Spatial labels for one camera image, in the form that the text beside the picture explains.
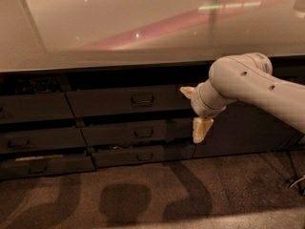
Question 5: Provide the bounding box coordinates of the dark drawer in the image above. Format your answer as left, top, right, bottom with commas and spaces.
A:
0, 128, 86, 154
82, 118, 193, 146
92, 142, 195, 168
66, 85, 191, 117
0, 154, 95, 179
0, 94, 73, 124

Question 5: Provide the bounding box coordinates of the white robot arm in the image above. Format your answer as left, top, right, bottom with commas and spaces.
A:
180, 52, 305, 143

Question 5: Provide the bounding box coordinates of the cable on floor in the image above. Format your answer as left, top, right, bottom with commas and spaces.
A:
287, 150, 305, 196

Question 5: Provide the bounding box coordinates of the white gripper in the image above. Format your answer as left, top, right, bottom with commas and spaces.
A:
179, 81, 228, 143

